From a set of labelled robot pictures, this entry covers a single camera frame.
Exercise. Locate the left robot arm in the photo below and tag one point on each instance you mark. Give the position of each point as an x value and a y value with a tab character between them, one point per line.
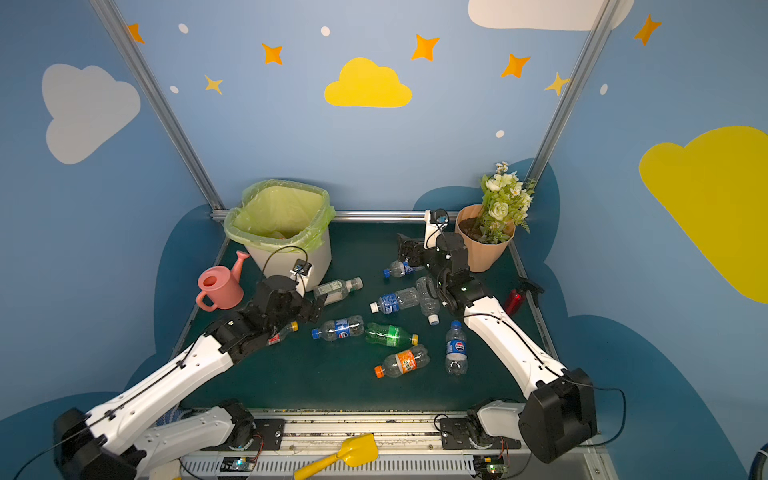
119	439

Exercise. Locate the circuit board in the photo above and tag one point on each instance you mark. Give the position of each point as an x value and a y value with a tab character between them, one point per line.
489	468
244	465

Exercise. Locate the left circuit board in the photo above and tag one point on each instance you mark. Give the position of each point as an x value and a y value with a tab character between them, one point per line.
244	465

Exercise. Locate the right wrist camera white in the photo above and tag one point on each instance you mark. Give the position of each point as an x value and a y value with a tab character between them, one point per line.
436	221

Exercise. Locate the red label yellow cap bottle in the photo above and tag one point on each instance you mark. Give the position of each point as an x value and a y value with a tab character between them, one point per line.
284	332

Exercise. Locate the small blue label bottle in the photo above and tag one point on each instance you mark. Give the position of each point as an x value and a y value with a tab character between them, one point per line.
399	269

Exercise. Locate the clear ribbed bottle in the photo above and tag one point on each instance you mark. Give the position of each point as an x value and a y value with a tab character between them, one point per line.
428	301

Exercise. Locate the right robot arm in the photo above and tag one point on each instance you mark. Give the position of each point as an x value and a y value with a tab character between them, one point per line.
560	411

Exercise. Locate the aluminium frame post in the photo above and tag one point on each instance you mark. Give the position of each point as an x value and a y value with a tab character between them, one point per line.
114	24
580	74

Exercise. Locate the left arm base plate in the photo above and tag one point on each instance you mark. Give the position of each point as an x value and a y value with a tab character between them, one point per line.
258	434

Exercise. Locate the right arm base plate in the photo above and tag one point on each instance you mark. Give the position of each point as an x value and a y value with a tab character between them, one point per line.
462	433

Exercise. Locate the right circuit board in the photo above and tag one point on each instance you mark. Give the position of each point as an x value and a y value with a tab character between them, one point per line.
489	468

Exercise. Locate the beige ribbed flower pot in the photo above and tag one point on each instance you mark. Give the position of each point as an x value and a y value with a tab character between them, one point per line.
486	252

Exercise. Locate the aluminium frame post right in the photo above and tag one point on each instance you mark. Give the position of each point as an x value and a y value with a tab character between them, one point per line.
580	74

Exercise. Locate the pepsi bottle right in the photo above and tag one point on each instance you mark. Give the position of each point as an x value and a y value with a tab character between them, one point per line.
456	358

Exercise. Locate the green soda bottle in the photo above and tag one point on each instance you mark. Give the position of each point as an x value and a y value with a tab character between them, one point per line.
390	335

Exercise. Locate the white label clear bottle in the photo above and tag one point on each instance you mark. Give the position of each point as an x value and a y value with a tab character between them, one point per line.
337	290

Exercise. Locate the yellow toy shovel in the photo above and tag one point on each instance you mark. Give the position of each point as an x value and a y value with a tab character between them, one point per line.
354	452

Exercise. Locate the pepsi bottle lying left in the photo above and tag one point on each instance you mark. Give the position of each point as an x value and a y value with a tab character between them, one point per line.
332	330

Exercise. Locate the blue label white cap bottle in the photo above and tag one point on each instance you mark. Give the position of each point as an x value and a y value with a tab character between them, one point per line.
395	302

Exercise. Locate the white plastic waste bin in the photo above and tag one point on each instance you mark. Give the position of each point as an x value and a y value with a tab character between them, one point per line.
282	262

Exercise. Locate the orange cap orange label bottle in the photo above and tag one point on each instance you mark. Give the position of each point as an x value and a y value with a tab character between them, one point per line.
396	365

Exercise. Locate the artificial white flower plant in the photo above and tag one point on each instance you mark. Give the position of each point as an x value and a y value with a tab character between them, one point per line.
505	186

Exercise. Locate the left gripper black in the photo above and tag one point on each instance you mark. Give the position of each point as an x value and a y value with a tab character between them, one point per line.
303	306

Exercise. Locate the red spray bottle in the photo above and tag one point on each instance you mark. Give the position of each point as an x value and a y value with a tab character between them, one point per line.
518	295

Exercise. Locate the aluminium frame post left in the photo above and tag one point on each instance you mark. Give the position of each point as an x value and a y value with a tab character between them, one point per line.
114	24

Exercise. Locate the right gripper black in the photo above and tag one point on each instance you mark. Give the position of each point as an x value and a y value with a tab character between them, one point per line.
417	252

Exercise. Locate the aluminium frame rail back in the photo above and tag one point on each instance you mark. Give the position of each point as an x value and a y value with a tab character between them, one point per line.
392	217

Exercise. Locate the pink watering can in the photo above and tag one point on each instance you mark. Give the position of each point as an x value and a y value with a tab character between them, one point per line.
220	287

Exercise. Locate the green bin liner bag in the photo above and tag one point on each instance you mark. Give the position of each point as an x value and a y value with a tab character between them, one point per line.
279	213

